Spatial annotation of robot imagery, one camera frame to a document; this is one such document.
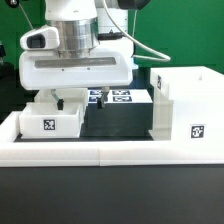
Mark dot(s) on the white drawer cabinet box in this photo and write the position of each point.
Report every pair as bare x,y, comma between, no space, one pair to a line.
188,104

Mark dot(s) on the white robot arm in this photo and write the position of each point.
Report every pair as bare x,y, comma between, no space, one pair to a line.
71,51

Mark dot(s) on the white drawer tray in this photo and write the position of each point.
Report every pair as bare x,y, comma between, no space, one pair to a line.
68,95
44,120

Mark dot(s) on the white U-shaped border frame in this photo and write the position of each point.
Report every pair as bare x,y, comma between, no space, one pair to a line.
115,153

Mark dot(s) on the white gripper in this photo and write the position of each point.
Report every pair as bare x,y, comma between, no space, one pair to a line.
40,66

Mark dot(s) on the white rear drawer tray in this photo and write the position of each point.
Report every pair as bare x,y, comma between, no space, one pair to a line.
68,95

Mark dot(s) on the white front drawer tray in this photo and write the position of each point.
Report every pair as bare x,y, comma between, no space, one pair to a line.
44,120

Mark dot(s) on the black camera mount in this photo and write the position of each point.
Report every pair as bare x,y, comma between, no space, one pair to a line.
6,68

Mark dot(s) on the white fiducial marker sheet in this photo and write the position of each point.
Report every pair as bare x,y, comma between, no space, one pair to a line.
121,96

